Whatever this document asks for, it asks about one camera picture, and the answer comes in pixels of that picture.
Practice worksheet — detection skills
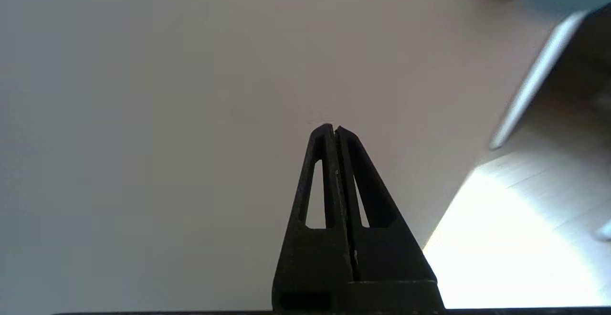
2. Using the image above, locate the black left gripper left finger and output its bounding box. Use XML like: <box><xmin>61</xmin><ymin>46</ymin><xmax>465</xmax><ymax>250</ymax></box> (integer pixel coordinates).
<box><xmin>271</xmin><ymin>124</ymin><xmax>355</xmax><ymax>312</ymax></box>

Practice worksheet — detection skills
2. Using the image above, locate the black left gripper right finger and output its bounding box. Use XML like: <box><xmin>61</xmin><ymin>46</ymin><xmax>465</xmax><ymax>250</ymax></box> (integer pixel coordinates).
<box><xmin>336</xmin><ymin>126</ymin><xmax>446</xmax><ymax>312</ymax></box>

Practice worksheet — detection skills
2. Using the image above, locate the beige door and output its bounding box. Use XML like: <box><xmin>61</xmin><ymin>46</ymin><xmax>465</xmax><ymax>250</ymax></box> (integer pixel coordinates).
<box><xmin>0</xmin><ymin>0</ymin><xmax>559</xmax><ymax>312</ymax></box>

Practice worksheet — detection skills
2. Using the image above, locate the white table with round legs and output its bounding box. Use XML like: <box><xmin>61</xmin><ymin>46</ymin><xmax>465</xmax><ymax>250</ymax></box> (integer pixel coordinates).
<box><xmin>489</xmin><ymin>10</ymin><xmax>590</xmax><ymax>151</ymax></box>

